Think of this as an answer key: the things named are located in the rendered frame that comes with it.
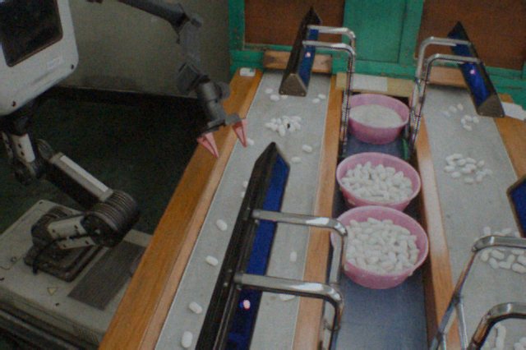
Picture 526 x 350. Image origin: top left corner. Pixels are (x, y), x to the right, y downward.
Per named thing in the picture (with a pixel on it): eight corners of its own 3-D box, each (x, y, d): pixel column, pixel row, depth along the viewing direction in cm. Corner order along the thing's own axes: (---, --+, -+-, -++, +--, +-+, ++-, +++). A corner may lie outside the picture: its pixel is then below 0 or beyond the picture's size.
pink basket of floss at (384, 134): (371, 156, 179) (375, 134, 173) (326, 124, 197) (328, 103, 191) (420, 136, 190) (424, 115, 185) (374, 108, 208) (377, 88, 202)
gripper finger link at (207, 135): (205, 163, 138) (193, 132, 137) (227, 154, 142) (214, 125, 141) (215, 159, 132) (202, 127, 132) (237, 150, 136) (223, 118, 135)
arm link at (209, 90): (189, 87, 136) (205, 79, 134) (201, 86, 142) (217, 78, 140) (199, 110, 136) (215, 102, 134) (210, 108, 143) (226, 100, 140)
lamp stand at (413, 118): (403, 173, 170) (426, 54, 144) (400, 143, 186) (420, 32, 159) (455, 179, 168) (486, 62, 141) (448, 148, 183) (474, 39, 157)
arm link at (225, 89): (173, 85, 139) (190, 62, 135) (193, 82, 149) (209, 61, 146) (200, 113, 138) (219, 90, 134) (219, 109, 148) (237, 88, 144)
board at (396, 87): (335, 89, 202) (335, 87, 201) (337, 75, 213) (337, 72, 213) (414, 98, 197) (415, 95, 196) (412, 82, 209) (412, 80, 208)
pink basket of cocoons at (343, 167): (349, 232, 146) (352, 209, 140) (323, 180, 167) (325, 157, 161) (428, 220, 150) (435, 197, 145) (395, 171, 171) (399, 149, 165)
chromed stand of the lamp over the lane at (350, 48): (291, 161, 175) (296, 42, 149) (297, 132, 191) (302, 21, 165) (344, 167, 173) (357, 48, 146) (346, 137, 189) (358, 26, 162)
